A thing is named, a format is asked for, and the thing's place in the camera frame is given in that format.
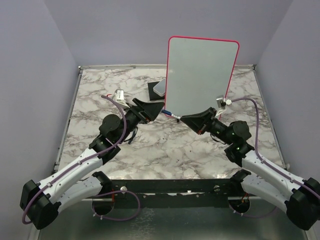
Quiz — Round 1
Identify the aluminium table frame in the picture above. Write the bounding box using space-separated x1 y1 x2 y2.
34 65 306 240

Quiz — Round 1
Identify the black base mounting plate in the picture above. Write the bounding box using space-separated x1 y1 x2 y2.
112 178 245 209

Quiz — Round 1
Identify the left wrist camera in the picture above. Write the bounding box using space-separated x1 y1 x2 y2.
112 89 127 107

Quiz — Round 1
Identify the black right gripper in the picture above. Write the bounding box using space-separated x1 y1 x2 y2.
181 106 234 145

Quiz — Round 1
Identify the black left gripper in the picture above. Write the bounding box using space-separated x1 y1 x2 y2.
117 98 165 144

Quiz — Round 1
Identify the blue white whiteboard marker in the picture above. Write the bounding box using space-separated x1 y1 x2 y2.
161 109 181 120

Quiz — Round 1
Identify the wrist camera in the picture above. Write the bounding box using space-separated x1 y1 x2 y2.
112 89 127 107
216 95 232 111

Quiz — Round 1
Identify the white grey eraser box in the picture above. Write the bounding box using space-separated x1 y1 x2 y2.
153 78 167 97

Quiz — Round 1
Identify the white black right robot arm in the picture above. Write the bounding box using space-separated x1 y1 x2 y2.
180 107 320 231

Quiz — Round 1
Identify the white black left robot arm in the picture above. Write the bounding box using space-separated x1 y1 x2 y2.
20 98 165 230

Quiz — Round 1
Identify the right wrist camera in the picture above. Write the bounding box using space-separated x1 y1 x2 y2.
216 95 232 111

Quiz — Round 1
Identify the pink framed whiteboard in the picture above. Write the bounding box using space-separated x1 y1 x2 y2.
164 36 240 117

